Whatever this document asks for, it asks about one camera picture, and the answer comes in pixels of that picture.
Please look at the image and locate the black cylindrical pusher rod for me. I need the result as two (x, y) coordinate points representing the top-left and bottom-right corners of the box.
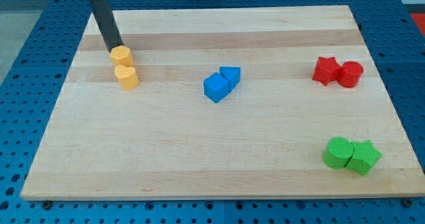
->
(89, 0), (124, 53)

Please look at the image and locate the yellow hexagon block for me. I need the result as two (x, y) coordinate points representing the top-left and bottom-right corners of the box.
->
(110, 45), (134, 67)

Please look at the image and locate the yellow heart block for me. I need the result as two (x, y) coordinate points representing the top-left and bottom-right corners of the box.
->
(114, 65), (139, 90)

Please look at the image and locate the blue cube block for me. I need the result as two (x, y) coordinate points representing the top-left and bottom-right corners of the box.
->
(203, 72), (229, 103)

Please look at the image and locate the blue triangle block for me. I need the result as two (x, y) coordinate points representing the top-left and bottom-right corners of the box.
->
(219, 66), (241, 92)

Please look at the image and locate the light wooden board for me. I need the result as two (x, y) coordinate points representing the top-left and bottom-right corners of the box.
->
(21, 5), (424, 201)

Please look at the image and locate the red star block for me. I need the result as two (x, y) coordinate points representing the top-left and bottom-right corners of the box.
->
(312, 56), (342, 86)

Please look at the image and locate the red cylinder block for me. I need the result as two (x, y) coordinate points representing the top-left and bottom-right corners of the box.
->
(337, 61), (364, 88)

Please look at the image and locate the green cylinder block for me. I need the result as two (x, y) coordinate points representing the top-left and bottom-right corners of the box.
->
(322, 136), (354, 169)

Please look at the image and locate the green star block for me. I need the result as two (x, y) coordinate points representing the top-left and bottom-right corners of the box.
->
(345, 140), (383, 176)

